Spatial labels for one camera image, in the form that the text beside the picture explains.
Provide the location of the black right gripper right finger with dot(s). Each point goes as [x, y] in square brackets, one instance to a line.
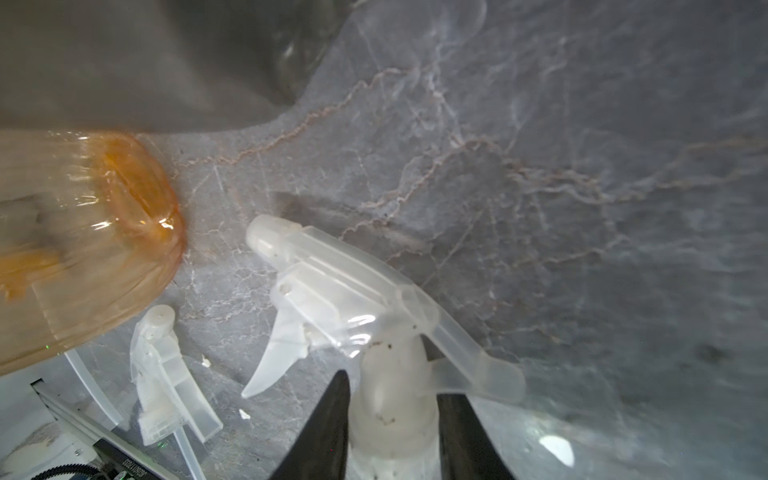
[466, 451]

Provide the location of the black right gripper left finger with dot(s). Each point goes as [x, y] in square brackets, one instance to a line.
[321, 449]

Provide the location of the clear spray nozzle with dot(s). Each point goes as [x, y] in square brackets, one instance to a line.
[169, 397]
[330, 294]

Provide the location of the amber spray bottle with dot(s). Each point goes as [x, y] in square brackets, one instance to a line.
[91, 233]

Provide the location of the grey translucent spray bottle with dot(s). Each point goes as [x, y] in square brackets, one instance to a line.
[159, 66]

